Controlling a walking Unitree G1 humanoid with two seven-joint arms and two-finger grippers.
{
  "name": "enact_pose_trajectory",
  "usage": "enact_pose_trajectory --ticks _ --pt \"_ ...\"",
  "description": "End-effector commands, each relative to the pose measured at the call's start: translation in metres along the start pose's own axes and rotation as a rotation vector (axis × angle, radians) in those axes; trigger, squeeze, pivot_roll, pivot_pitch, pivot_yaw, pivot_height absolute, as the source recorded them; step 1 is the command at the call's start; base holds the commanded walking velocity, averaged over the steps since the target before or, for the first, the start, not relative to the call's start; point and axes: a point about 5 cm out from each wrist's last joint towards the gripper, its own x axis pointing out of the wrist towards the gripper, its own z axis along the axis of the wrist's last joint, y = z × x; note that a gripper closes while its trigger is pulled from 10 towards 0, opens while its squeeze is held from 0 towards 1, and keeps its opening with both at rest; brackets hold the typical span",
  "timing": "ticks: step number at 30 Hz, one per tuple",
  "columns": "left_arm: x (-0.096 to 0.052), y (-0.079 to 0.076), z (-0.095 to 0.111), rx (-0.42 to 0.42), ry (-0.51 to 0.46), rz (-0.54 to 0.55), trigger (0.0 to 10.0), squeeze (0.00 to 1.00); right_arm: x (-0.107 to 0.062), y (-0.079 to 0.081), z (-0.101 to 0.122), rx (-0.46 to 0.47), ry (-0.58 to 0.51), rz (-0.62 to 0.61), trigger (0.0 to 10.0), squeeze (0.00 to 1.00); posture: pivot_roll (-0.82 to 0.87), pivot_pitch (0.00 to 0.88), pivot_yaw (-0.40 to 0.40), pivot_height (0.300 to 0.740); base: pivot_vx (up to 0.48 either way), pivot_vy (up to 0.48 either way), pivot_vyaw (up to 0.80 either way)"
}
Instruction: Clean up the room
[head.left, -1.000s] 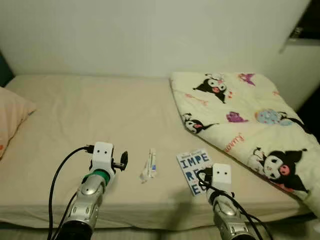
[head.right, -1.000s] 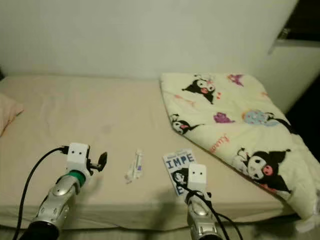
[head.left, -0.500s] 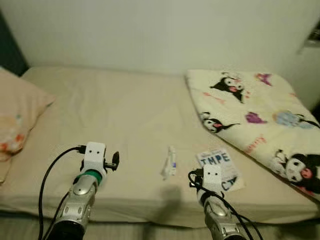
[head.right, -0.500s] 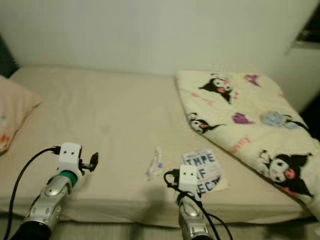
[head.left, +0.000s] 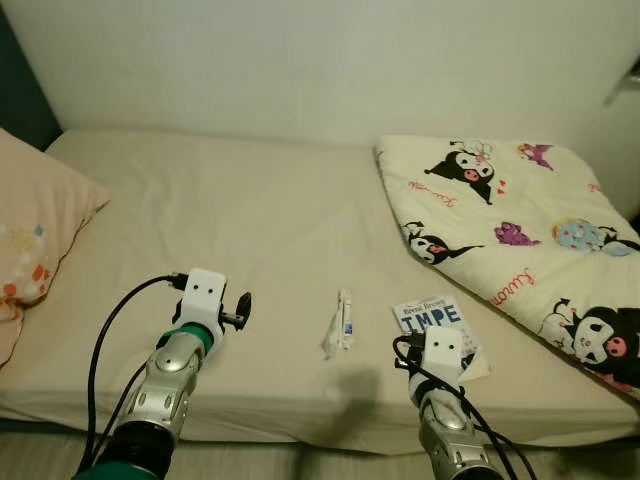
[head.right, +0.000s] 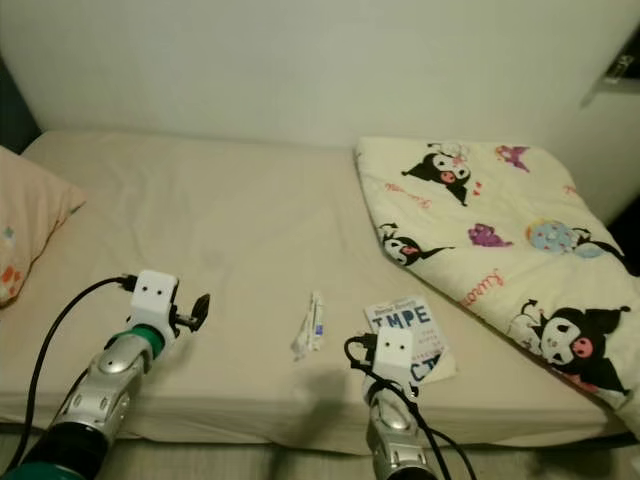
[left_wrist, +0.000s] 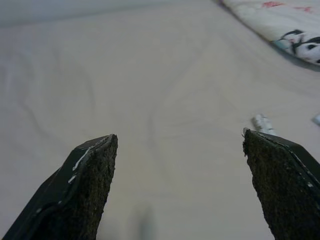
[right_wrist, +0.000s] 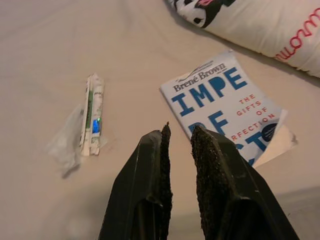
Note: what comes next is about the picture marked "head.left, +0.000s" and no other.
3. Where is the white wrapper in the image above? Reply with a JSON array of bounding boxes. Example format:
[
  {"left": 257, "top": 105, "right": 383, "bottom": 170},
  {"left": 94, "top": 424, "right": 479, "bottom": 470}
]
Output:
[{"left": 320, "top": 290, "right": 356, "bottom": 361}]

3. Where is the white book with blue letters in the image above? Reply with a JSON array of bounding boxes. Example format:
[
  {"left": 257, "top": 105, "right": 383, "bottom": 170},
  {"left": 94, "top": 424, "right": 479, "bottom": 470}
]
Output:
[{"left": 392, "top": 295, "right": 491, "bottom": 383}]

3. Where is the pink pillow with coloured dots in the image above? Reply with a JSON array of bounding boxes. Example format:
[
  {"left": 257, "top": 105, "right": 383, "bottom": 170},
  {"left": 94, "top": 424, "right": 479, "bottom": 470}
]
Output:
[{"left": 0, "top": 128, "right": 111, "bottom": 366}]

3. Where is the cream cartoon print quilt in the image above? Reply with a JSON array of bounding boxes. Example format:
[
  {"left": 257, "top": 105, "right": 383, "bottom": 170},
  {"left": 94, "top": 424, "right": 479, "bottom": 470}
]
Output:
[{"left": 375, "top": 135, "right": 640, "bottom": 396}]

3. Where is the bed with beige sheet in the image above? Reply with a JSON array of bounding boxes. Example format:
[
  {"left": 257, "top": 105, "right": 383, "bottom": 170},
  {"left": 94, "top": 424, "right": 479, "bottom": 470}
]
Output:
[{"left": 0, "top": 128, "right": 640, "bottom": 456}]

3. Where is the dark green upholstered headboard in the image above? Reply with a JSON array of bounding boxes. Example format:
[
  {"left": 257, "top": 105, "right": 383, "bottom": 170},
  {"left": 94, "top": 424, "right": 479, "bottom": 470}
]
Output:
[{"left": 0, "top": 5, "right": 61, "bottom": 151}]

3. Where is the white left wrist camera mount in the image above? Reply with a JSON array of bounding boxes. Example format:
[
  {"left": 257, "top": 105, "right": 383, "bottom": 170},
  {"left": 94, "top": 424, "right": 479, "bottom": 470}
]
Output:
[{"left": 180, "top": 268, "right": 229, "bottom": 346}]

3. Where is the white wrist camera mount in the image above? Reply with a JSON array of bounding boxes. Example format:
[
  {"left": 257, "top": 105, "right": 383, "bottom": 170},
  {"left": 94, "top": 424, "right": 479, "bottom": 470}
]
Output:
[
  {"left": 420, "top": 327, "right": 464, "bottom": 389},
  {"left": 180, "top": 268, "right": 229, "bottom": 346}
]

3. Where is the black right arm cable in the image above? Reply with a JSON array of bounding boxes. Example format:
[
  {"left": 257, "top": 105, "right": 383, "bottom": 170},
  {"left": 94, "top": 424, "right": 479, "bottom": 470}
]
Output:
[{"left": 392, "top": 333, "right": 541, "bottom": 480}]

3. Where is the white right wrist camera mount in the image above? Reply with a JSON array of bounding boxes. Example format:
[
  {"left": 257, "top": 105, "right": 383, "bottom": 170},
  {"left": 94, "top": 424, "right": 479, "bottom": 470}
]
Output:
[{"left": 420, "top": 327, "right": 464, "bottom": 389}]

